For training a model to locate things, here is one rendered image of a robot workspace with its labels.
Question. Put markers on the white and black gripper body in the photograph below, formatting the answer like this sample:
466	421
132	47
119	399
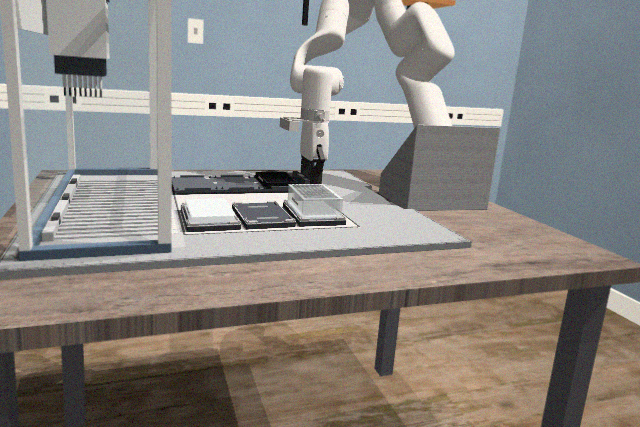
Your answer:
312	134

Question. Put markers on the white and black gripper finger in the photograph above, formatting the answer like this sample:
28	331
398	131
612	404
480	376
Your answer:
305	167
316	173

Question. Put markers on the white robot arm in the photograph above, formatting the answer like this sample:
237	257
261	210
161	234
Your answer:
424	56

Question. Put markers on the black well plate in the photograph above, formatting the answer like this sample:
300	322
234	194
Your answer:
269	179

